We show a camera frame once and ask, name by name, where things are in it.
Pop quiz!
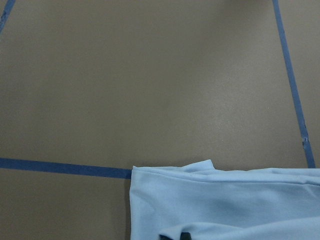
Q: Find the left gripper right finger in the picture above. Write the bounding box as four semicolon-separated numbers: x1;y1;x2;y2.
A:
180;232;192;240

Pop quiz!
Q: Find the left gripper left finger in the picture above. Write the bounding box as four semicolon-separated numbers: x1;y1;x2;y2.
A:
159;235;170;240

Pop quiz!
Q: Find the light blue t-shirt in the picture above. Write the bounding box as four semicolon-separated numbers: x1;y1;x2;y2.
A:
129;160;320;240

